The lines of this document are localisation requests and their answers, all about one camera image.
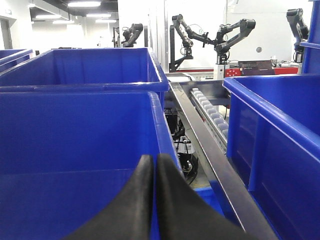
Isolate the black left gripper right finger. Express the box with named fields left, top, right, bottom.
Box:
left=155, top=153, right=253, bottom=240

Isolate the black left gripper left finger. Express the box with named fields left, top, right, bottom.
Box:
left=64, top=154, right=154, bottom=240

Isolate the black robot arm centre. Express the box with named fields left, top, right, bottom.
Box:
left=68, top=14, right=208, bottom=240

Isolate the steel shelf beam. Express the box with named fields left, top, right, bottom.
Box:
left=170, top=82, right=278, bottom=240

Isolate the blue bin near front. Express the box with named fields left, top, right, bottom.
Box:
left=0, top=91, right=179, bottom=240

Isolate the blue bin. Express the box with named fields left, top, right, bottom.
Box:
left=0, top=48, right=169, bottom=95
left=0, top=91, right=179, bottom=240
left=223, top=74, right=320, bottom=240

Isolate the white roller track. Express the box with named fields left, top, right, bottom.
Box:
left=189, top=88, right=229, bottom=154

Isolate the blue bin at right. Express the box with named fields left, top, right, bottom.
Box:
left=223, top=74, right=320, bottom=240

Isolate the blue bin behind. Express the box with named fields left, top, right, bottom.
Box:
left=0, top=48, right=169, bottom=95

